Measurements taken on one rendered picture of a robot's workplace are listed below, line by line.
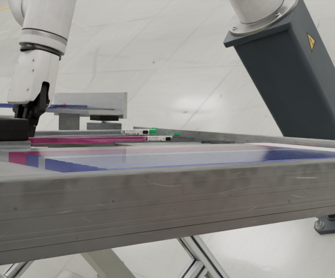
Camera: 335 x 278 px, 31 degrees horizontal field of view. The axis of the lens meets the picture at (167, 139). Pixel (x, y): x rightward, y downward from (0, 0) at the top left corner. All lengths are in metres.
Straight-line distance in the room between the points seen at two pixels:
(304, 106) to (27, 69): 0.80
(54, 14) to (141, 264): 1.30
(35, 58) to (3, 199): 0.66
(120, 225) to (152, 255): 1.73
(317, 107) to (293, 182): 0.98
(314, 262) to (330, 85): 0.53
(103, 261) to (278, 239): 0.60
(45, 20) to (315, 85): 0.75
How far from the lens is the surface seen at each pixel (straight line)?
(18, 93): 1.10
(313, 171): 0.68
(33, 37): 1.10
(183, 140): 1.17
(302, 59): 1.54
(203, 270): 1.58
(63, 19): 1.11
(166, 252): 2.19
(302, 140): 1.01
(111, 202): 0.49
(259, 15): 1.52
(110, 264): 1.69
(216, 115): 2.72
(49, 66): 1.09
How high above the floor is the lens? 1.31
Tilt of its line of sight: 28 degrees down
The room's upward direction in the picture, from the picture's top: 34 degrees counter-clockwise
